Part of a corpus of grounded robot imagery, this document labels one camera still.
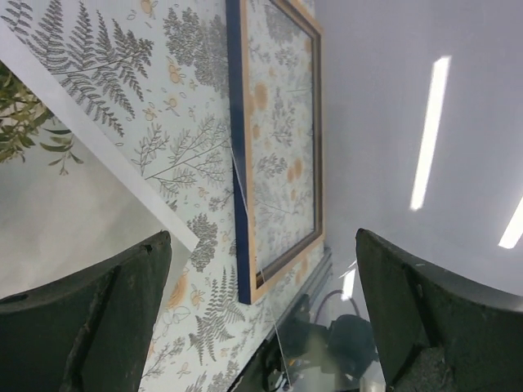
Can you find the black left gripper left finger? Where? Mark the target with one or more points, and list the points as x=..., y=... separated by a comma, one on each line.
x=88, y=331

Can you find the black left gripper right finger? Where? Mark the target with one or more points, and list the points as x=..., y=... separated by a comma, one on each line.
x=436, y=330

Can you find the printed pier photo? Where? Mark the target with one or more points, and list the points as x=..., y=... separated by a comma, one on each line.
x=53, y=225

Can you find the wooden picture frame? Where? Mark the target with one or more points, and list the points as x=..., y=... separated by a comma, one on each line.
x=275, y=71

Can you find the floral patterned table mat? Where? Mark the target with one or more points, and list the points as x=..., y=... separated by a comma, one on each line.
x=152, y=75

